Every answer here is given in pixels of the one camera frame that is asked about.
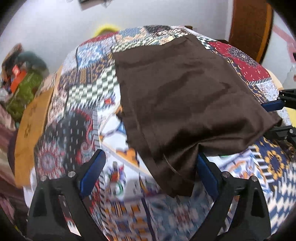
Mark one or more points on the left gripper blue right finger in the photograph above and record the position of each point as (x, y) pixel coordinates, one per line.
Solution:
(210, 176)

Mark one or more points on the wooden wardrobe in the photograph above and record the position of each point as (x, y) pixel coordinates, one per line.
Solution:
(252, 22)

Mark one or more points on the pink striped curtain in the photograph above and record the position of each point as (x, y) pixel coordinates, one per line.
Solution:
(12, 197)

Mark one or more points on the green fabric storage bag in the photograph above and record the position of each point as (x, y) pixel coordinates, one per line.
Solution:
(24, 95)

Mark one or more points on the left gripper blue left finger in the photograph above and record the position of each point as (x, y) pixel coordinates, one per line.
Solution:
(89, 173)

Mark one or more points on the grey plush toy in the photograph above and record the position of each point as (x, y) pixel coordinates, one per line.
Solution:
(31, 61)

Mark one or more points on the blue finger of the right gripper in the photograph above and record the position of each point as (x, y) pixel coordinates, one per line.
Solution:
(273, 105)

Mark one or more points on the brown cloth garment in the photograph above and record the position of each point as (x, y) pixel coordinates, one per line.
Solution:
(180, 99)

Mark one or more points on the orange box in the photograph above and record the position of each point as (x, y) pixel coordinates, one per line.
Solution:
(19, 75)

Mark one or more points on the wooden lap desk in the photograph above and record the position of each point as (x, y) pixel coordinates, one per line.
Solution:
(31, 128)

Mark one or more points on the yellow curved foam tube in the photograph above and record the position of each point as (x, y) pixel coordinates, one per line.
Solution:
(105, 29)

